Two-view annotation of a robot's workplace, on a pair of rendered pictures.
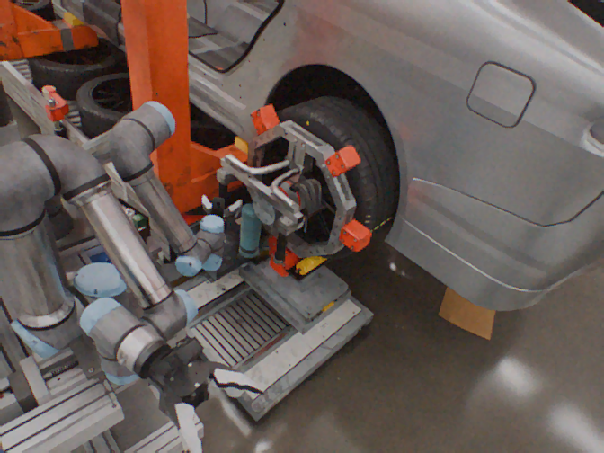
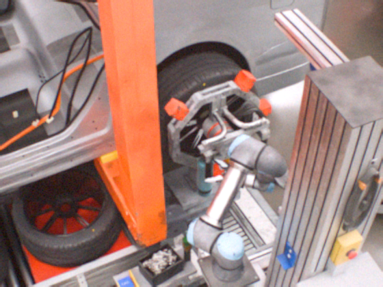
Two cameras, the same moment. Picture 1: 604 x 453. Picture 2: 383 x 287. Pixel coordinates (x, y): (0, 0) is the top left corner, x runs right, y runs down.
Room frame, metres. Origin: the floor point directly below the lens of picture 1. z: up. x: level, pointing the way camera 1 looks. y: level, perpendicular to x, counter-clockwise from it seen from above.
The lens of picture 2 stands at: (0.62, 2.09, 3.02)
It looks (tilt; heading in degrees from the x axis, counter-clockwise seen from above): 47 degrees down; 295
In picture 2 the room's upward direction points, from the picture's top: straight up
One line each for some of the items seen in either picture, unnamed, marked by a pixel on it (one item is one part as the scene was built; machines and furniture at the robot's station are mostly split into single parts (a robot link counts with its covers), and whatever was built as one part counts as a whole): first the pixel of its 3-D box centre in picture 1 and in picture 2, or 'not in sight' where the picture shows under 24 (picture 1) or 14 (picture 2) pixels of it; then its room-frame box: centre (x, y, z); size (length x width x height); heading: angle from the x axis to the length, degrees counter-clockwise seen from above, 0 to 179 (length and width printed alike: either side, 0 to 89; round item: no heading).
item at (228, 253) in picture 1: (238, 245); (161, 212); (1.67, 0.31, 0.26); 0.42 x 0.18 x 0.35; 143
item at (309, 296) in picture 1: (305, 262); (199, 169); (1.57, -0.05, 0.32); 0.40 x 0.30 x 0.28; 53
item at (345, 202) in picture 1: (295, 193); (215, 126); (1.43, 0.05, 0.85); 0.54 x 0.07 x 0.54; 53
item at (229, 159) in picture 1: (260, 153); (210, 123); (1.40, 0.21, 1.03); 0.19 x 0.18 x 0.11; 143
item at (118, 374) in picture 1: (128, 350); not in sight; (0.46, 0.30, 1.12); 0.11 x 0.08 x 0.11; 152
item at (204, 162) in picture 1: (226, 155); (120, 171); (1.83, 0.44, 0.69); 0.52 x 0.17 x 0.35; 143
